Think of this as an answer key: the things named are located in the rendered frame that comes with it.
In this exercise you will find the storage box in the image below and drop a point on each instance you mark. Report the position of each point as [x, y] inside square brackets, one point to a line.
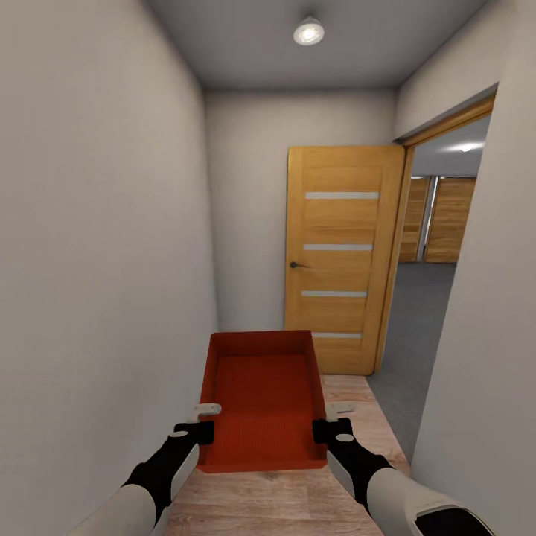
[269, 389]

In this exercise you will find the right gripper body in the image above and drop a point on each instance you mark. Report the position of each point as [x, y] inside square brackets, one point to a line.
[322, 428]

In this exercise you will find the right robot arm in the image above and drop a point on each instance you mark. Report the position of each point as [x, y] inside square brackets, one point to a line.
[398, 505]

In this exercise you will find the downlight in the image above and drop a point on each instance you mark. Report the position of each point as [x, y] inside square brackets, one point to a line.
[309, 26]

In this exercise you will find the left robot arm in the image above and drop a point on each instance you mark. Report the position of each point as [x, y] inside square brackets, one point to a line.
[136, 508]

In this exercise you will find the garage door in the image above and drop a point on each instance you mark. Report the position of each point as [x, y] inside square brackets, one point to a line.
[451, 206]

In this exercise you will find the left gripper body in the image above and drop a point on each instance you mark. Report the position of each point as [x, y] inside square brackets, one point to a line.
[205, 430]

